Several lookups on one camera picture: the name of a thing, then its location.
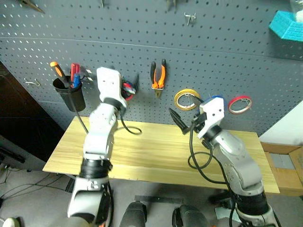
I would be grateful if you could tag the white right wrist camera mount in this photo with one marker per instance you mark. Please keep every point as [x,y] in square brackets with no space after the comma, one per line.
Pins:
[213,113]

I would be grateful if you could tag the metal pegboard hook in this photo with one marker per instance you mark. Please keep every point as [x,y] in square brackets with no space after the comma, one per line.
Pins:
[32,82]
[190,17]

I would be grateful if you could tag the dark cabinet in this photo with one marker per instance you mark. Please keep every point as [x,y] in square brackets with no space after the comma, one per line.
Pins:
[21,113]

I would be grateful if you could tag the orange and black pliers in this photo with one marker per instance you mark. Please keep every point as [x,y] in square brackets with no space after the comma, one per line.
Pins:
[155,78]

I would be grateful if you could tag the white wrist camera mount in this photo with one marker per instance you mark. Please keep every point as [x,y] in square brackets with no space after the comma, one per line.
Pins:
[109,82]
[213,113]

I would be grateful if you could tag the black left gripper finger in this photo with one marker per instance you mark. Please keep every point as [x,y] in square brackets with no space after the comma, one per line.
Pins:
[136,82]

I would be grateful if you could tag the red tape roll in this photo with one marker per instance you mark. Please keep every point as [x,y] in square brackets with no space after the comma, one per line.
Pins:
[246,97]

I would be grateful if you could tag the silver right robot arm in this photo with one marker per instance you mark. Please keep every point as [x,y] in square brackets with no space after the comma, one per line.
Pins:
[236,160]

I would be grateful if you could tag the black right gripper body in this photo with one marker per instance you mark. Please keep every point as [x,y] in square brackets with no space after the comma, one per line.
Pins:
[197,123]

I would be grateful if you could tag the dark rounded shape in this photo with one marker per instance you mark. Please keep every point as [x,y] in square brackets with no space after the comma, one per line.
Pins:
[189,216]
[133,215]

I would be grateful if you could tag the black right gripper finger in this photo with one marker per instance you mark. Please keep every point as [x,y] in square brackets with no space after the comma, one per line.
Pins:
[198,101]
[178,120]

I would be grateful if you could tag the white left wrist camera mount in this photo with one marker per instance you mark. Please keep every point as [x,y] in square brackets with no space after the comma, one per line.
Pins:
[109,82]

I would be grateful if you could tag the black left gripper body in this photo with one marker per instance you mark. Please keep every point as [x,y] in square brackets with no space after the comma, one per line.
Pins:
[127,88]

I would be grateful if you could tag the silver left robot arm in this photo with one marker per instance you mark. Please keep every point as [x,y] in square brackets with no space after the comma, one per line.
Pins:
[99,132]

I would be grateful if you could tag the grey metal floor plate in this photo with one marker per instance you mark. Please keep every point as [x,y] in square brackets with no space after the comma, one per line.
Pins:
[158,199]

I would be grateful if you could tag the teal plastic basket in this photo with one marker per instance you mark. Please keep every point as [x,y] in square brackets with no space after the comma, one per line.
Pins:
[286,26]

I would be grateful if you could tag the grey-blue perforated pegboard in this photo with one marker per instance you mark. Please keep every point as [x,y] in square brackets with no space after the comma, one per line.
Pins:
[165,47]

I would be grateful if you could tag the yellow tape roll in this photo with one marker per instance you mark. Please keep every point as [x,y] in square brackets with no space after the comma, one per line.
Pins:
[176,99]

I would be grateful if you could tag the long-nose pliers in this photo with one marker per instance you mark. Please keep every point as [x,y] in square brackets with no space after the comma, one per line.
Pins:
[33,6]

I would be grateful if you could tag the hanging metal pliers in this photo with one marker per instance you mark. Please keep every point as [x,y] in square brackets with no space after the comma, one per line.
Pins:
[171,4]

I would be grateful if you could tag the blue tape roll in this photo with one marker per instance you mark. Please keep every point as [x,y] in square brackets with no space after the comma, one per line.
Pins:
[225,100]

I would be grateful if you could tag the black tool holder cup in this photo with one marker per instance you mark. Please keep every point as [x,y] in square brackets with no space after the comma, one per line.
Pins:
[75,99]

